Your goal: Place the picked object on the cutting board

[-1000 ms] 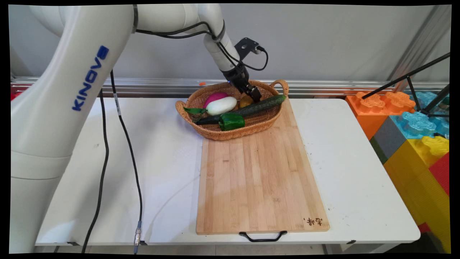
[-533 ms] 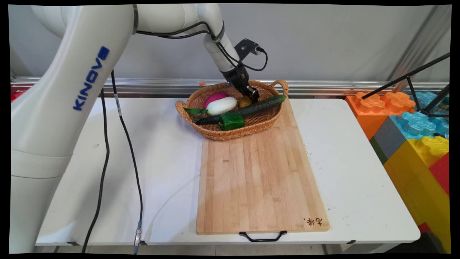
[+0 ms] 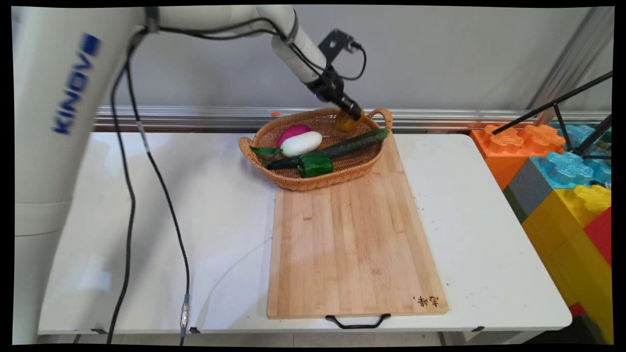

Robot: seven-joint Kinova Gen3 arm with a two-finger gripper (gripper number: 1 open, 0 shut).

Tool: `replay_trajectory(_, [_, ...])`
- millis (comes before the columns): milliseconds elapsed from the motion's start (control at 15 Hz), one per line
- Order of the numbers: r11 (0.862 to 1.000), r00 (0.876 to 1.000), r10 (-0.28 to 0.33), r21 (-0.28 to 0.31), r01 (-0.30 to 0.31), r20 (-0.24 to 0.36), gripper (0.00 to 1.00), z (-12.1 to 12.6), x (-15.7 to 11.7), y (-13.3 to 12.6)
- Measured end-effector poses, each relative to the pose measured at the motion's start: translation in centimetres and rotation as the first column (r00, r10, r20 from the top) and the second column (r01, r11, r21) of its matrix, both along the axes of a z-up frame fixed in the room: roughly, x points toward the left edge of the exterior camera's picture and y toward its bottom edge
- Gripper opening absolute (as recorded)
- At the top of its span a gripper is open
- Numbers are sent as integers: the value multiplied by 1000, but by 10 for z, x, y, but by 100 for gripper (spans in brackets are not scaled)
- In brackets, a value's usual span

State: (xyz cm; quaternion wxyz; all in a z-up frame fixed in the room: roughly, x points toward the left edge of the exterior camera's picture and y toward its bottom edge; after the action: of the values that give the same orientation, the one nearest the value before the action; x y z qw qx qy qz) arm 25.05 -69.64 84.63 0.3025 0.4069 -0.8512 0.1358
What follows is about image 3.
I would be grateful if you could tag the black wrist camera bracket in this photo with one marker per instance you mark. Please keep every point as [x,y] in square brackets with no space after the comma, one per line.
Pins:
[335,43]

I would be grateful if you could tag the green bell pepper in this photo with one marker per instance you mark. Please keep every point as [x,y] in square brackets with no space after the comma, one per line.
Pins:
[315,165]

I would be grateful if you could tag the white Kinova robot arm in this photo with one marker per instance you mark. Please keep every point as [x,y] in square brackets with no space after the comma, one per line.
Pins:
[54,146]

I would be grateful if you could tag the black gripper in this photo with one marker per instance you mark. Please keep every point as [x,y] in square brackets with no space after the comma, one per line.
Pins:
[328,88]

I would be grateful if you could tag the black tripod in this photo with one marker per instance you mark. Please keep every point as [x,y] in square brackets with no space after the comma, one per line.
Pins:
[562,110]

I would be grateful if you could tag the bamboo cutting board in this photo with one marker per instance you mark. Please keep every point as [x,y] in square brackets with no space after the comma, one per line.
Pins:
[352,234]

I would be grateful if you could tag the white radish with green leaves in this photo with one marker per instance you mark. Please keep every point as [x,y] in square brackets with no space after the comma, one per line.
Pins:
[303,142]

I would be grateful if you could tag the yellow orange vegetable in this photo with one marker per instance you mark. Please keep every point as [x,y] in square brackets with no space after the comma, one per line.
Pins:
[348,124]

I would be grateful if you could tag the horizontal aluminium rail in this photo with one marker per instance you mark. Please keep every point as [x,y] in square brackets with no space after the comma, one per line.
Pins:
[195,119]

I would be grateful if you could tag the pink purple radish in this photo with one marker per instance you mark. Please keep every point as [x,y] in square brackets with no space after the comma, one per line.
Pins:
[292,133]

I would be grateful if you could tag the woven wicker basket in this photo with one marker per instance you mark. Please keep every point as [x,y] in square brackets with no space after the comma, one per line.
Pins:
[342,168]

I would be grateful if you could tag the orange foam block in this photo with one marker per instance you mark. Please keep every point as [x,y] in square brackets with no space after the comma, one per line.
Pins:
[499,151]

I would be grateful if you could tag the dark green cucumber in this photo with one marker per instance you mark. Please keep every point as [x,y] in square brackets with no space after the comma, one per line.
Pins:
[349,143]

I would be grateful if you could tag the light blue foam block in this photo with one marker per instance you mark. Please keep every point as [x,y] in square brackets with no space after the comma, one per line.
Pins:
[579,134]
[567,168]

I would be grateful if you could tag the red foam block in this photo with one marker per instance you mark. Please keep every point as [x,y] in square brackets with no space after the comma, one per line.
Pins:
[600,234]

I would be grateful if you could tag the slanted aluminium post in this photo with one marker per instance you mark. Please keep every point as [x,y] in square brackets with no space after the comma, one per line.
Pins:
[572,54]

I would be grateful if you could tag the gray foam block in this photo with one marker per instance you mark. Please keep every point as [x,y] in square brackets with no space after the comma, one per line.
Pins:
[525,190]

